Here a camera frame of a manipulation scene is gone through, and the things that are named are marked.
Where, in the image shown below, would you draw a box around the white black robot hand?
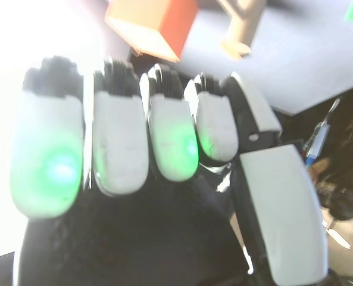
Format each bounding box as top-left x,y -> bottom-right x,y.
11,55 -> 329,286

